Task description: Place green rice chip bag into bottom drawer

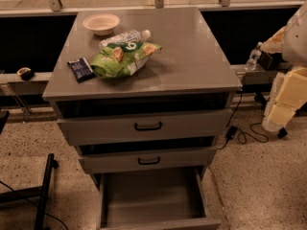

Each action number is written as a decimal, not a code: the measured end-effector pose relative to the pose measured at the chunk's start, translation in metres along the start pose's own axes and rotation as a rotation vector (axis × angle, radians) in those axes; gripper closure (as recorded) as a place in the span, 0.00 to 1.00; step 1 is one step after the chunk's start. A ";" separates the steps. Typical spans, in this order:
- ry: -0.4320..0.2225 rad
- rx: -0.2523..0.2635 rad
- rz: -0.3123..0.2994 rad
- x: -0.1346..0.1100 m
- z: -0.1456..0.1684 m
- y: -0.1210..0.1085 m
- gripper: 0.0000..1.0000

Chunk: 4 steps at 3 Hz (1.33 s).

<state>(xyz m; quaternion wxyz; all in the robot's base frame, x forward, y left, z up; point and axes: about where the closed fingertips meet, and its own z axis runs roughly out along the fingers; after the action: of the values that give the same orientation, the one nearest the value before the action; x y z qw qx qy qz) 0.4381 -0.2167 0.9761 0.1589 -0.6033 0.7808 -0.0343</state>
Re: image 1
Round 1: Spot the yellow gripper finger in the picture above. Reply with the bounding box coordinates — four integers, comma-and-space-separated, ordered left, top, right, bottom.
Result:
260, 27, 285, 54

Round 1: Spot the black drawer handle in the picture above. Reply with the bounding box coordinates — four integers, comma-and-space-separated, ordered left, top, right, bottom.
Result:
137, 156, 160, 166
134, 122, 162, 131

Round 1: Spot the black power adapter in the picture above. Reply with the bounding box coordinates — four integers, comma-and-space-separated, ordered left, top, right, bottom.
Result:
225, 126, 238, 140

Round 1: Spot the grey open bottom drawer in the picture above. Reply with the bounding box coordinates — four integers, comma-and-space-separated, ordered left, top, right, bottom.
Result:
96, 167, 221, 230

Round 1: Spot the clear plastic water bottle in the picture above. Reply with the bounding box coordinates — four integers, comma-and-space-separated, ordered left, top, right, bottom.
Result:
99, 30, 152, 50

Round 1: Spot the small background water bottle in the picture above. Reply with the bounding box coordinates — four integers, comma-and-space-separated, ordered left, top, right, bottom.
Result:
245, 42, 262, 71

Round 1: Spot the black stand leg right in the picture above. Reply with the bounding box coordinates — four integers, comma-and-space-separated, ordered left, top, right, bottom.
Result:
254, 91, 288, 139

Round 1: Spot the black stand frame left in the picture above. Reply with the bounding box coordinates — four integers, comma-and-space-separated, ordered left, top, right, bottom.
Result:
0, 110, 59, 230

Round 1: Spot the yellow tape measure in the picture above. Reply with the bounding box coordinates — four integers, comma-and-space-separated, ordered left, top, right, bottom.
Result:
17, 67, 35, 81

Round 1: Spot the black top drawer handle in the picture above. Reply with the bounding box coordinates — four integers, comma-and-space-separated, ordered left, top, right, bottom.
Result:
134, 122, 162, 131

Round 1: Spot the grey middle drawer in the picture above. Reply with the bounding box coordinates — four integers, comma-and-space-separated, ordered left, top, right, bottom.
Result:
79, 147, 217, 174

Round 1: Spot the grey drawer cabinet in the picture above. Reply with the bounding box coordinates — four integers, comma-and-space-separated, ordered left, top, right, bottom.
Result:
41, 7, 243, 230

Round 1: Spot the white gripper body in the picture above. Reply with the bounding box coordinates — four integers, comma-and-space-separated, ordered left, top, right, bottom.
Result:
262, 67, 307, 132

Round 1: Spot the black power cable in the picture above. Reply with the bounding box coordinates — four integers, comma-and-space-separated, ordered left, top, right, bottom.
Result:
217, 91, 271, 150

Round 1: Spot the black middle drawer handle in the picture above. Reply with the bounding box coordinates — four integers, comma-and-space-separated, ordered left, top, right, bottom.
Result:
137, 156, 160, 166

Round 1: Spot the grey top drawer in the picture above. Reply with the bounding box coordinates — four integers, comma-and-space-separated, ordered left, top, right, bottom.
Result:
58, 109, 231, 146

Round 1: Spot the black box on ledge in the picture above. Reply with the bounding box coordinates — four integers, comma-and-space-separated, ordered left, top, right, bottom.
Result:
259, 52, 283, 71

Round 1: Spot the white paper bowl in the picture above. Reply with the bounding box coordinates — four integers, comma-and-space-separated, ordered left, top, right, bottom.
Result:
83, 13, 120, 35

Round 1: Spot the green rice chip bag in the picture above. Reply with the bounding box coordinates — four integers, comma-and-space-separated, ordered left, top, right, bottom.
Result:
91, 42, 161, 79

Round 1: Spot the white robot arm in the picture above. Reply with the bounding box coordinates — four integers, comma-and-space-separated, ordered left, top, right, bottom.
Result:
260, 2, 307, 132

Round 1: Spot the dark blue snack packet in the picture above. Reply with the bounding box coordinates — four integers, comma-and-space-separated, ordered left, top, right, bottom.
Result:
67, 57, 95, 82

